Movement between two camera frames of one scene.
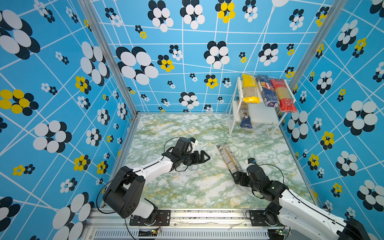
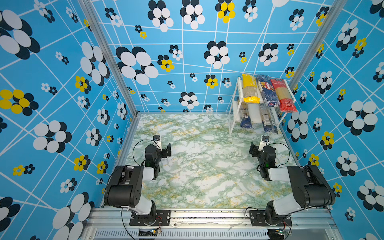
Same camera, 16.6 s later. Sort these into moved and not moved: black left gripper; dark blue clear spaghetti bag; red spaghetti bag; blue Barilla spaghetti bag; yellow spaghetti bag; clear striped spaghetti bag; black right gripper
Moved: black right gripper; black left gripper; clear striped spaghetti bag
Not moved: dark blue clear spaghetti bag; yellow spaghetti bag; blue Barilla spaghetti bag; red spaghetti bag
